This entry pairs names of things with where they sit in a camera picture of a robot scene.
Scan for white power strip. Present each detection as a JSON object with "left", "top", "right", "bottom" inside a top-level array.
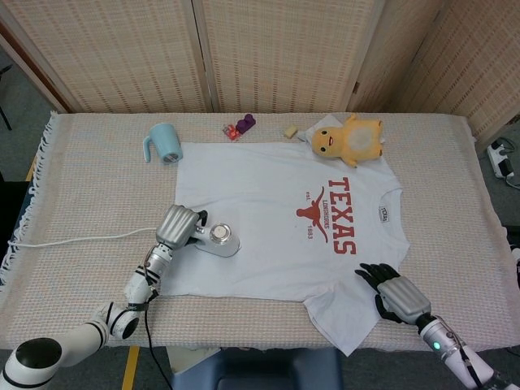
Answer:
[{"left": 486, "top": 136, "right": 517, "bottom": 179}]

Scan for white Texas Longhorns T-shirt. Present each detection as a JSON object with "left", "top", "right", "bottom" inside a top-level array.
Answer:
[{"left": 155, "top": 114, "right": 410, "bottom": 356}]

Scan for purple toy building block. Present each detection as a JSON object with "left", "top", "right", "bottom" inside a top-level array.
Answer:
[{"left": 236, "top": 114, "right": 258, "bottom": 135}]

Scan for white handheld steam iron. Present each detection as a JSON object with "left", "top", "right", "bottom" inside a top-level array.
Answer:
[{"left": 189, "top": 220, "right": 242, "bottom": 258}]

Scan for white iron power cord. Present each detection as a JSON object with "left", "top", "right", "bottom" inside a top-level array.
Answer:
[{"left": 6, "top": 226, "right": 158, "bottom": 249}]

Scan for light blue mug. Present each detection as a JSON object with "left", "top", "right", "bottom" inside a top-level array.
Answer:
[{"left": 141, "top": 122, "right": 183, "bottom": 166}]

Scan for blue grey seat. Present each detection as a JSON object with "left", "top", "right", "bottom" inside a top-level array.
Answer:
[{"left": 167, "top": 346, "right": 345, "bottom": 390}]

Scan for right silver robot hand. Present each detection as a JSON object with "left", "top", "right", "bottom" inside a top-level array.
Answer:
[{"left": 353, "top": 261, "right": 432, "bottom": 327}]

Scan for yellow plush toy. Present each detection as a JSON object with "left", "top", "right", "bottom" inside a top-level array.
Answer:
[{"left": 310, "top": 113, "right": 385, "bottom": 169}]

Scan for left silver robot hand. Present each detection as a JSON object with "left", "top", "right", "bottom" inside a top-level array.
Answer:
[{"left": 154, "top": 204, "right": 210, "bottom": 250}]

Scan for woven folding screen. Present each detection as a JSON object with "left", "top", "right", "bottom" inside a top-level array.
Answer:
[{"left": 0, "top": 0, "right": 520, "bottom": 144}]

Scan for beige woven tablecloth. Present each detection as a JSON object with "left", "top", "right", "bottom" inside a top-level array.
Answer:
[{"left": 0, "top": 110, "right": 520, "bottom": 353}]

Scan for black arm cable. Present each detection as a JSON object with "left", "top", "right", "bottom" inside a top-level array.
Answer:
[{"left": 137, "top": 279, "right": 174, "bottom": 390}]

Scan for black chair frame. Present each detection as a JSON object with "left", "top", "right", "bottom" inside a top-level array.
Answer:
[{"left": 0, "top": 62, "right": 14, "bottom": 132}]

